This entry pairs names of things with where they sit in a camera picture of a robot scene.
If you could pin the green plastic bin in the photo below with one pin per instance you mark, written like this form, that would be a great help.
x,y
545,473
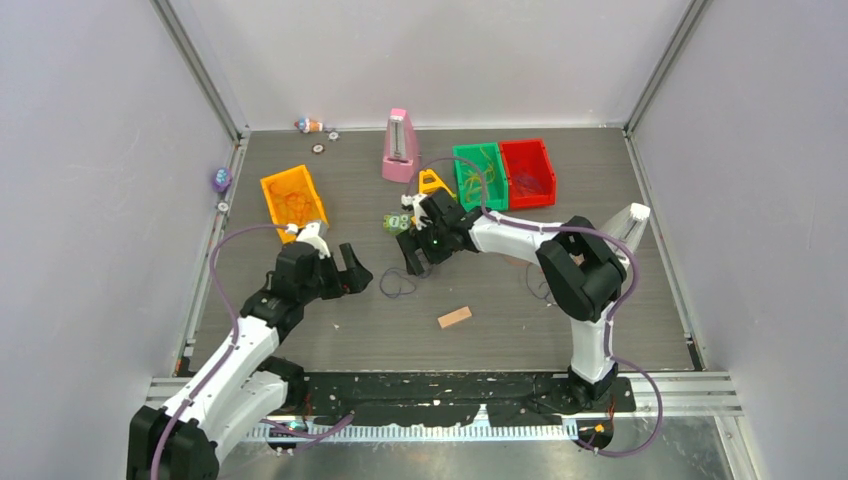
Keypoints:
x,y
480,167

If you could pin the green owl toy block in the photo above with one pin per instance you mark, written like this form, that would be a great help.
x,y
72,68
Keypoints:
x,y
395,223

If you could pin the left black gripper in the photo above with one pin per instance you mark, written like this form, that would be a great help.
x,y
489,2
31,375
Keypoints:
x,y
350,280

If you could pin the wooden block near centre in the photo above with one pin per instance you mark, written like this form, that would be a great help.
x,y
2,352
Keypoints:
x,y
454,317

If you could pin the upright yellow triangle block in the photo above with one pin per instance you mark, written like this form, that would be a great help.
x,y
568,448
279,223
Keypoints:
x,y
429,182

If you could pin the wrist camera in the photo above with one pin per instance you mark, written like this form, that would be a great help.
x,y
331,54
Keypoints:
x,y
414,203
313,233

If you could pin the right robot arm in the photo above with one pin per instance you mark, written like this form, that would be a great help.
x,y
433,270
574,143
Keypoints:
x,y
581,265

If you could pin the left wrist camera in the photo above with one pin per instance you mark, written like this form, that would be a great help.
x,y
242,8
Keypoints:
x,y
313,233

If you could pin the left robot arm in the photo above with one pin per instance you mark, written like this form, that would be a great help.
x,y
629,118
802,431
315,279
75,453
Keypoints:
x,y
190,435

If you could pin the pink metronome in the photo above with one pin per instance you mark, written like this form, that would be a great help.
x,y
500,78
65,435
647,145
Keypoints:
x,y
401,155

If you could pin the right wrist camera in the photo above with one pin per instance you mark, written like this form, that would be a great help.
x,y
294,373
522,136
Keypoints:
x,y
414,203

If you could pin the yellow plastic bin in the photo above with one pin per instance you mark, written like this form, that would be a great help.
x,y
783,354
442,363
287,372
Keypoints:
x,y
291,197

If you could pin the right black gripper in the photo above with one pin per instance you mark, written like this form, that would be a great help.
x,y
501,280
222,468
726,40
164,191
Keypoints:
x,y
412,241

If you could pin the red plastic bin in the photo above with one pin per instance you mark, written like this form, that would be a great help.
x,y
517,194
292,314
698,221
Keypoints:
x,y
532,181

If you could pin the purple egg toy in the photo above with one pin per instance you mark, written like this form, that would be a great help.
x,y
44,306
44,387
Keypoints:
x,y
222,179

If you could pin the small clown figurine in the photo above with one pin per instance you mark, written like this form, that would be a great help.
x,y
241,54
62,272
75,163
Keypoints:
x,y
307,125

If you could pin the white metronome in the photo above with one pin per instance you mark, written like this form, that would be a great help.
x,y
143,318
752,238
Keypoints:
x,y
628,225

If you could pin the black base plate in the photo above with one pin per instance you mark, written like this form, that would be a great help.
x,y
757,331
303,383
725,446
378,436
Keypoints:
x,y
445,399

